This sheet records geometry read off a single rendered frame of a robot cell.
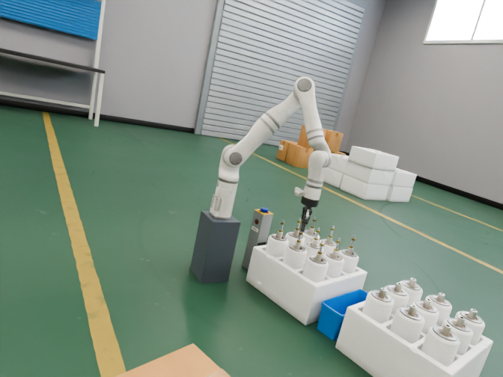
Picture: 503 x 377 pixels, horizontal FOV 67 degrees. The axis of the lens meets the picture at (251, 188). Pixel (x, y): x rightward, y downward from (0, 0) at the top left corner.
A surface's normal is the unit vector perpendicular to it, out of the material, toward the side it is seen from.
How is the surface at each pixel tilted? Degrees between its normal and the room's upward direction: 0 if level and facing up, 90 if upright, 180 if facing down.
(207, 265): 90
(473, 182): 90
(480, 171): 90
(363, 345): 90
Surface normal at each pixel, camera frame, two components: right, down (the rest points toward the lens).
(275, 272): -0.73, 0.00
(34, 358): 0.21, -0.95
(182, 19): 0.48, 0.31
